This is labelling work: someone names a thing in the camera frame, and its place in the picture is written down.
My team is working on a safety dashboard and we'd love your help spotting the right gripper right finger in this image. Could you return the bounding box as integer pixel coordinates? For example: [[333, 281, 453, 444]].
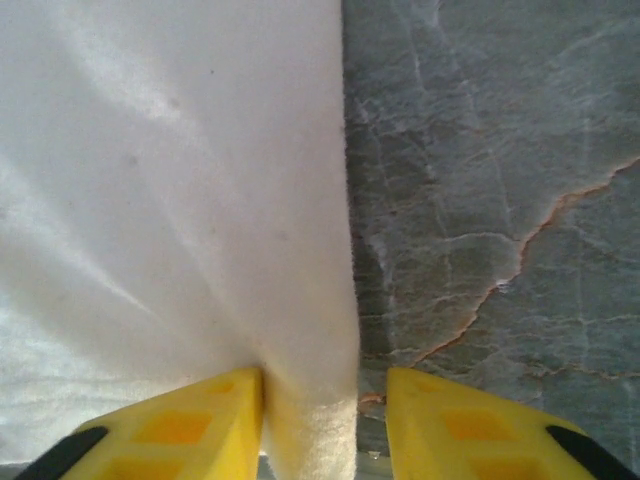
[[386, 367, 627, 480]]

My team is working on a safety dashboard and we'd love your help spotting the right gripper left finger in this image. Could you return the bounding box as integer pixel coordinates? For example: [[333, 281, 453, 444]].
[[13, 366, 266, 480]]

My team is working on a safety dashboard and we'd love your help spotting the large white t-shirt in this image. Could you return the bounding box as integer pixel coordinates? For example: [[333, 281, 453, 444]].
[[0, 0, 362, 480]]

